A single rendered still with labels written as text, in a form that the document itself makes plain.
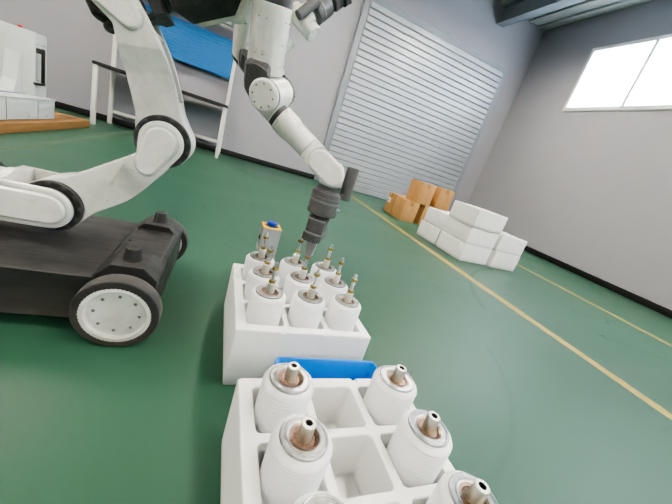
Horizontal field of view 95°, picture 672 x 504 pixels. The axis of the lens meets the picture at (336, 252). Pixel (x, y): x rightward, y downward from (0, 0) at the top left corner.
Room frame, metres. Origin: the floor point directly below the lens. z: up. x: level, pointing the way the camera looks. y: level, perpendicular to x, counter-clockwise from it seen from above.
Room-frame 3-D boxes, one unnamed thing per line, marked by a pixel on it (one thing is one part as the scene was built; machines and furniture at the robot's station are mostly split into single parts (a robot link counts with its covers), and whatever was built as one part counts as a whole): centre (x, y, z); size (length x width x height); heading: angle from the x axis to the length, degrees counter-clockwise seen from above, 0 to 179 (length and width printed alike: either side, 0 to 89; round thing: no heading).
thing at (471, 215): (3.35, -1.30, 0.45); 0.39 x 0.39 x 0.18; 24
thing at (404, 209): (4.62, -0.77, 0.15); 0.30 x 0.24 x 0.30; 22
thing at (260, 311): (0.75, 0.14, 0.16); 0.10 x 0.10 x 0.18
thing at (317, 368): (0.68, -0.09, 0.06); 0.30 x 0.11 x 0.12; 113
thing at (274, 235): (1.14, 0.27, 0.16); 0.07 x 0.07 x 0.31; 24
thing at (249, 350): (0.90, 0.08, 0.09); 0.39 x 0.39 x 0.18; 24
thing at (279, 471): (0.35, -0.04, 0.16); 0.10 x 0.10 x 0.18
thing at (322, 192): (0.91, 0.07, 0.57); 0.11 x 0.11 x 0.11; 4
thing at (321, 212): (0.90, 0.08, 0.45); 0.13 x 0.10 x 0.12; 175
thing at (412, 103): (6.58, -0.64, 1.55); 3.20 x 0.12 x 3.10; 113
